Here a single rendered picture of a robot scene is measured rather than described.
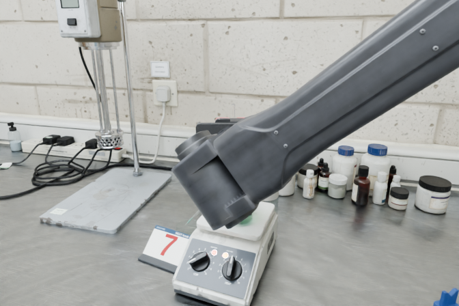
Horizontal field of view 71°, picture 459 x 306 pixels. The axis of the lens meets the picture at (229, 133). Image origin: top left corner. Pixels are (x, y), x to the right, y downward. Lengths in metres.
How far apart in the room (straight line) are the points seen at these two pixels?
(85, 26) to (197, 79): 0.42
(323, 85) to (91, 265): 0.57
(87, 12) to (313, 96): 0.59
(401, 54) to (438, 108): 0.83
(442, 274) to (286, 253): 0.27
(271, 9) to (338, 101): 0.78
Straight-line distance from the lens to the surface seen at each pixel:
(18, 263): 0.75
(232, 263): 0.54
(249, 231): 0.57
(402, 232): 0.81
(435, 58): 0.22
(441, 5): 0.22
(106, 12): 0.78
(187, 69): 1.05
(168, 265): 0.65
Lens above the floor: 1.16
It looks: 17 degrees down
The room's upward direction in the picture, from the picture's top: straight up
